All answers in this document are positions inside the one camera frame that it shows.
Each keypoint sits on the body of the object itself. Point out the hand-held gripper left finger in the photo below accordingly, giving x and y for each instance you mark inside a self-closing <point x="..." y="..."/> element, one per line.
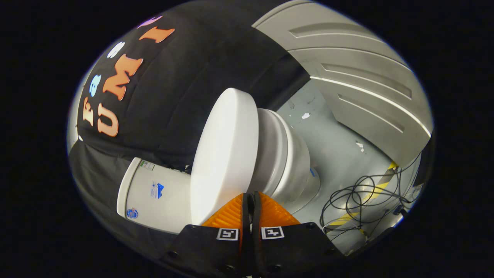
<point x="216" y="251"/>

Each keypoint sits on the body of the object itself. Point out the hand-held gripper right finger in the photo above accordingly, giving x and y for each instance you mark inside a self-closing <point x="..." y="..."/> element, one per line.
<point x="285" y="251"/>

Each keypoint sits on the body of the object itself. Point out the white ceramic toilet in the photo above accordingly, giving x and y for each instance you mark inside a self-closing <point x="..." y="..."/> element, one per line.
<point x="162" y="197"/>

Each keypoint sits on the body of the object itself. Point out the white toilet seat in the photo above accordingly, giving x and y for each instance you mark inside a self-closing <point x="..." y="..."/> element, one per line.
<point x="272" y="150"/>

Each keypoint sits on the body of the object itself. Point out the yellow black floor tape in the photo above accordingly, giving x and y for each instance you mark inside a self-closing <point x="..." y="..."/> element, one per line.
<point x="380" y="187"/>

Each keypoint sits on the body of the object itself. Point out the black backdrop cloth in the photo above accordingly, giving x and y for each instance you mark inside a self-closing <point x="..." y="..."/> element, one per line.
<point x="185" y="88"/>

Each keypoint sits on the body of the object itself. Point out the white drawer cabinet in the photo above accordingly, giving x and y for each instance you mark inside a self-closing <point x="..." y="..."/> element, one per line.
<point x="347" y="58"/>

